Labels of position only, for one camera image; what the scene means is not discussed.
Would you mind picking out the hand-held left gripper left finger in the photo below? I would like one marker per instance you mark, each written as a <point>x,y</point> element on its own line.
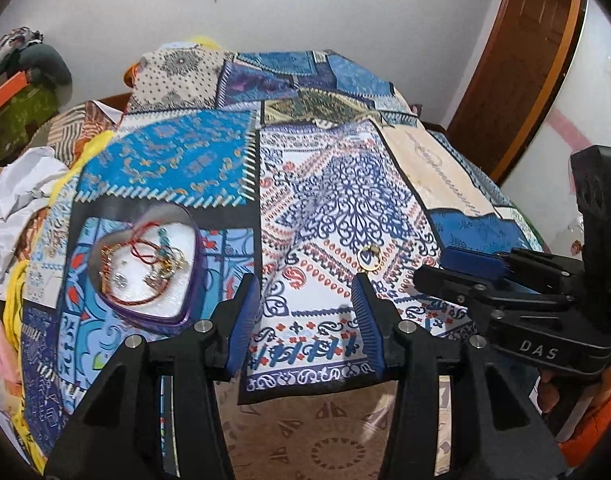
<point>245,321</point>

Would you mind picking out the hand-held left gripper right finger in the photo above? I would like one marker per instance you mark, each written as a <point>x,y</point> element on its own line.
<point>369,320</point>

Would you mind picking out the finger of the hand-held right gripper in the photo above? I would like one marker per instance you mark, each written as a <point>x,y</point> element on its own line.
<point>465,287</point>
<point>473,262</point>

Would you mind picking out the heart-shaped purple tin box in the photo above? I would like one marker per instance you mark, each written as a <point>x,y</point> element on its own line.
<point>185,305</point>

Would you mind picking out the tangle of jewelry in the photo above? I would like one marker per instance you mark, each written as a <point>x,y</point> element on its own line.
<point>135,252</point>

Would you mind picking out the person's right hand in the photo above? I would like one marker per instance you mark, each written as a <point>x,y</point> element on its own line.
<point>549,390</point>

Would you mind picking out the patchwork printed blanket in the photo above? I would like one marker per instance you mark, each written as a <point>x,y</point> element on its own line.
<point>335,200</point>

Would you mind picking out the brown wooden door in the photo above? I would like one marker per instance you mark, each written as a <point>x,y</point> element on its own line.
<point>515,70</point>

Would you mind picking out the orange striped quilt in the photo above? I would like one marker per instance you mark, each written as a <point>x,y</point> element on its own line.
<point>80,125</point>

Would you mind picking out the white crumpled cloth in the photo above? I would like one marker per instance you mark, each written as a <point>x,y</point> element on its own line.
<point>20,195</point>

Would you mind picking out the yellow cushion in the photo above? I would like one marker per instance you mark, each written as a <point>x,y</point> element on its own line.
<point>203,42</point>

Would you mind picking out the green patterned cloth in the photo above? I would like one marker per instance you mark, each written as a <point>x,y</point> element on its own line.
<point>20,120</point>

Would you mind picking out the orange box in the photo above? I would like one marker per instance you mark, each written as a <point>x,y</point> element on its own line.
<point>5,92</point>

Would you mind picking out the pile of clothes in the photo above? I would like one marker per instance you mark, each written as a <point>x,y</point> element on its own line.
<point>33,55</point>

